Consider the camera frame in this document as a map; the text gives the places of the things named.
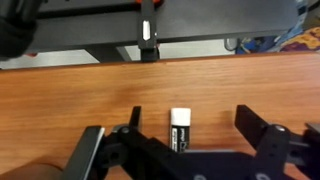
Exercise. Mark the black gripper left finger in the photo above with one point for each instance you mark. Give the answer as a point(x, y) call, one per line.
point(90, 150)

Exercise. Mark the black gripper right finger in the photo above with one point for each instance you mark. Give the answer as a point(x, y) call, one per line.
point(276, 150)

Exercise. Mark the black white marker pen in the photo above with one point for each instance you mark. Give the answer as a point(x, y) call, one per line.
point(180, 133)

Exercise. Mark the colourful patterned cloth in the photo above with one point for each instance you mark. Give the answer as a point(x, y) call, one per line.
point(300, 41)

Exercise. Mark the black orange bar clamp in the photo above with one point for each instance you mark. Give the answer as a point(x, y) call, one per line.
point(147, 33)

